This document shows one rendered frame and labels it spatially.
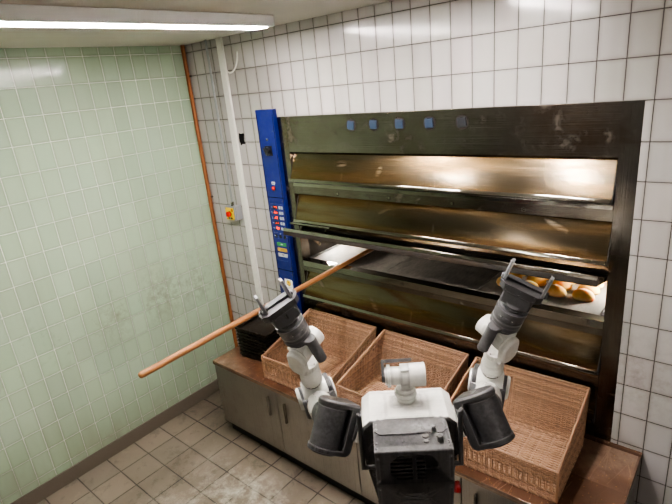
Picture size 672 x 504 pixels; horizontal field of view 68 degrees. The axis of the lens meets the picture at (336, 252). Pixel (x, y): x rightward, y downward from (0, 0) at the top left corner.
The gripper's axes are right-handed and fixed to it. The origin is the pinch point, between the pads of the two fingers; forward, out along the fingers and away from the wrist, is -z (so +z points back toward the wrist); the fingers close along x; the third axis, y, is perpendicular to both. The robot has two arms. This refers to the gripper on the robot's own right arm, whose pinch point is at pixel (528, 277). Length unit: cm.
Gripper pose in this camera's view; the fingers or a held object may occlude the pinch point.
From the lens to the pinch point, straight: 145.2
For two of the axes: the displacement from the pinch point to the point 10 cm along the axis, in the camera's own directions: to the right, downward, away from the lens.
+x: -8.3, -4.4, 3.5
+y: 5.4, -4.4, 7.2
